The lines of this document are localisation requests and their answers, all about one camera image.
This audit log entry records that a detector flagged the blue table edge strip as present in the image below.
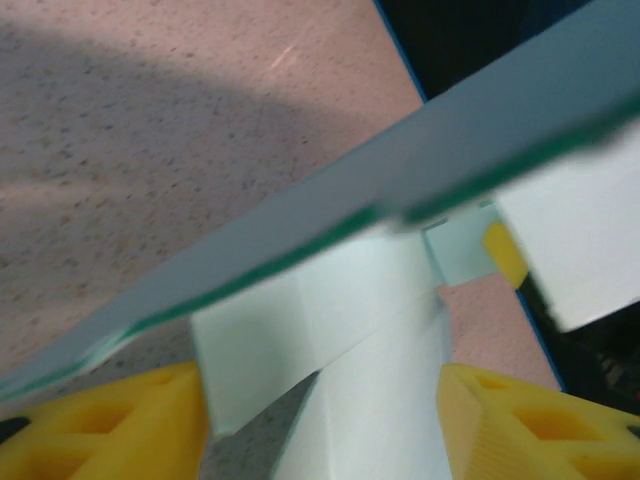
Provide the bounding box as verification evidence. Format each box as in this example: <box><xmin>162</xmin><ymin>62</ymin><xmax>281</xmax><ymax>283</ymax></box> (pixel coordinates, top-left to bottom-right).
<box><xmin>372</xmin><ymin>0</ymin><xmax>569</xmax><ymax>394</ymax></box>

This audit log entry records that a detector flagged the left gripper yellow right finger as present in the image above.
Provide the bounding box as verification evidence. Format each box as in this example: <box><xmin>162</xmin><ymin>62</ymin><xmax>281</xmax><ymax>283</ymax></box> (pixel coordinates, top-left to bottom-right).
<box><xmin>437</xmin><ymin>363</ymin><xmax>640</xmax><ymax>480</ymax></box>

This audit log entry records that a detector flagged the light blue paper box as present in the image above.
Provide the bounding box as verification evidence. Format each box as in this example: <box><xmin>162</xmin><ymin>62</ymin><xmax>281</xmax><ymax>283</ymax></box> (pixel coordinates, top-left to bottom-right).
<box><xmin>0</xmin><ymin>0</ymin><xmax>640</xmax><ymax>480</ymax></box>

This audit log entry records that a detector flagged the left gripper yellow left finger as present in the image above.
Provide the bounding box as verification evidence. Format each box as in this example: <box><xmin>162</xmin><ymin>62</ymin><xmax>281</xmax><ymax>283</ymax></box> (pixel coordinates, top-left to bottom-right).
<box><xmin>0</xmin><ymin>360</ymin><xmax>209</xmax><ymax>480</ymax></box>

